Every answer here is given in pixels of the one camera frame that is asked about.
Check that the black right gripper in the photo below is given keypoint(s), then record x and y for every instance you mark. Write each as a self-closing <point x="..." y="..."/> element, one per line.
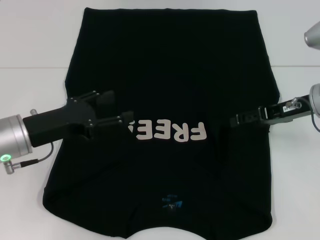
<point x="280" y="112"/>

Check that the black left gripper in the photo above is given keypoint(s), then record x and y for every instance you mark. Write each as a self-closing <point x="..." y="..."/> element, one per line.
<point x="62" y="120"/>

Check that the black shirt with white lettering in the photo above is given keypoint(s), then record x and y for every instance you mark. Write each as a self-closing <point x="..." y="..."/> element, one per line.
<point x="175" y="75"/>

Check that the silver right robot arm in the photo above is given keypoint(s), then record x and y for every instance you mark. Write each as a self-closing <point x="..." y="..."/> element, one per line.
<point x="315" y="98"/>

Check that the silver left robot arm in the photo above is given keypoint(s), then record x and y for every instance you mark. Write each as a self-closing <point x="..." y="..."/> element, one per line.
<point x="13" y="137"/>

